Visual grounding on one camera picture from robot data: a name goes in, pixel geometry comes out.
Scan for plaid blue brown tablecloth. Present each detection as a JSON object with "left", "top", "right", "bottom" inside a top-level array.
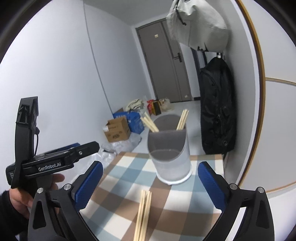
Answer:
[{"left": 81, "top": 152, "right": 224, "bottom": 240}]

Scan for clear plastic bags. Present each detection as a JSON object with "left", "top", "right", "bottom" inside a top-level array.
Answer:
[{"left": 97, "top": 133, "right": 142, "bottom": 168}]

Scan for person's left hand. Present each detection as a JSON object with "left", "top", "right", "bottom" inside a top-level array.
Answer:
[{"left": 9, "top": 173, "right": 65, "bottom": 219}]

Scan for red snack bag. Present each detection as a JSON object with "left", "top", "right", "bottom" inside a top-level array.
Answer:
[{"left": 147, "top": 99, "right": 162, "bottom": 116}]

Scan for grey door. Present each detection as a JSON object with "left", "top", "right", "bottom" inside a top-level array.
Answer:
[{"left": 137, "top": 19, "right": 192, "bottom": 103}]

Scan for bundle of wooden chopsticks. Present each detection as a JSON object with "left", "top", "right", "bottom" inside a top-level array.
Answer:
[{"left": 133, "top": 190, "right": 152, "bottom": 241}]

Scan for cloth pile on boxes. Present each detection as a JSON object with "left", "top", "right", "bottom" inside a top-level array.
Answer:
[{"left": 125, "top": 99, "right": 144, "bottom": 111}]

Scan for blue cardboard box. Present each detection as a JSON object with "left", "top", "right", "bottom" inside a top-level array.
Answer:
[{"left": 113, "top": 111, "right": 144, "bottom": 134}]

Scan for white cylindrical utensil holder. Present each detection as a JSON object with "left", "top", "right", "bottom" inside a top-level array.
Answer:
[{"left": 147, "top": 114, "right": 193, "bottom": 185}]

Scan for wooden chopsticks left in holder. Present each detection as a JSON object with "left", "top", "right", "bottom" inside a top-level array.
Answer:
[{"left": 140, "top": 112, "right": 159, "bottom": 133}]

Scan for grey hanging bag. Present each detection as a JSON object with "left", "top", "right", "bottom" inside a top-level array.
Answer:
[{"left": 166, "top": 0, "right": 229, "bottom": 53}]

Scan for white wood-trimmed cabinet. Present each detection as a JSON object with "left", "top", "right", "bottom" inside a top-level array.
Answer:
[{"left": 235, "top": 0, "right": 296, "bottom": 193}]

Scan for wooden chopsticks right in holder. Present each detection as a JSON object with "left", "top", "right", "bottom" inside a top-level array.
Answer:
[{"left": 176, "top": 109, "right": 189, "bottom": 131}]

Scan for wooden chopsticks in holder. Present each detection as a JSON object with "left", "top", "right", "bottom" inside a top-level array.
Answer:
[
  {"left": 176, "top": 109, "right": 189, "bottom": 131},
  {"left": 140, "top": 112, "right": 159, "bottom": 133}
]

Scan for brown cardboard box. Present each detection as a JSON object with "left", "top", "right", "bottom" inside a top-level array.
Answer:
[{"left": 102, "top": 116, "right": 131, "bottom": 143}]

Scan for black hanging garment bag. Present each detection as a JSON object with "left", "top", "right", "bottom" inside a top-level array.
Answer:
[{"left": 199, "top": 57, "right": 237, "bottom": 155}]

